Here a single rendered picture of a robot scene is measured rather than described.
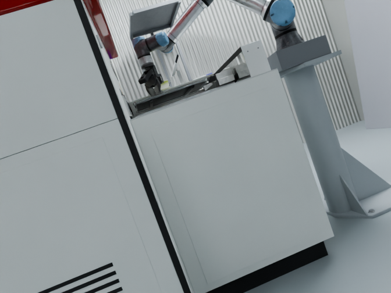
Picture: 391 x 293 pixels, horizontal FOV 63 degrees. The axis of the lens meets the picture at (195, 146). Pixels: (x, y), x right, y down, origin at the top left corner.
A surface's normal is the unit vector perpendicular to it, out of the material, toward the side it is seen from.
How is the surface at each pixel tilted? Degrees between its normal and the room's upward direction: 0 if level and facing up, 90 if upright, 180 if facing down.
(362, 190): 90
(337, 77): 90
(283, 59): 90
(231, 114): 90
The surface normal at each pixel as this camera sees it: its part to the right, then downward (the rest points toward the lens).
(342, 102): 0.16, 0.01
